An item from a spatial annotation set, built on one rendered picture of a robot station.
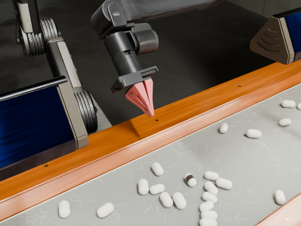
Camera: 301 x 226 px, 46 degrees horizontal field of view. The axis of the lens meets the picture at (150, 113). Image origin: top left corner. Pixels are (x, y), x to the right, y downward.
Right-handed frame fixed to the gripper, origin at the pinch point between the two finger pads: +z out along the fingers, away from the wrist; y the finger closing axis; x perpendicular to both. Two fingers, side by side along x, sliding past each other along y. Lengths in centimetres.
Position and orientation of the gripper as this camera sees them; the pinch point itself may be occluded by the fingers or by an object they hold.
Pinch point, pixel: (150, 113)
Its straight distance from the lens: 79.5
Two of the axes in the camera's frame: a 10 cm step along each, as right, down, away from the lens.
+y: 8.2, -3.1, 4.8
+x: -3.7, 3.5, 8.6
